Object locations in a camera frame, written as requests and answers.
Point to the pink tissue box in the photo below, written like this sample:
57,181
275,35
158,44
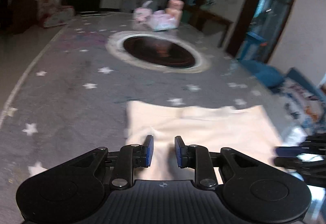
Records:
142,13

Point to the dark wooden side table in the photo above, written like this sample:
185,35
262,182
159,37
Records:
210,24

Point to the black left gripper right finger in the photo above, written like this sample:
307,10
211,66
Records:
197,158

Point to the blue sofa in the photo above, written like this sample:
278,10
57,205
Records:
271,78

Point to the round black induction cooktop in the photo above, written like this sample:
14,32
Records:
157,51

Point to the polka dot play tent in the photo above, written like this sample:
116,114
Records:
51,14

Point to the grey star pattern tablecloth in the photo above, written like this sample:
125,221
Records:
67,116

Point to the pink wet wipes pack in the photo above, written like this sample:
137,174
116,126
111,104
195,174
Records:
161,21

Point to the cream garment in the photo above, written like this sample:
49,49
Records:
248,131

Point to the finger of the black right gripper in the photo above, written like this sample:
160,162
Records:
290,151
289,163

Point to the pink thermos bottle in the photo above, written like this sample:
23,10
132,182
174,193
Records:
174,9

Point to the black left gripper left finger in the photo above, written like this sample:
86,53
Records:
127,160

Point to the butterfly print cushion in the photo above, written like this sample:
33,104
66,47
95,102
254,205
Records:
303,106

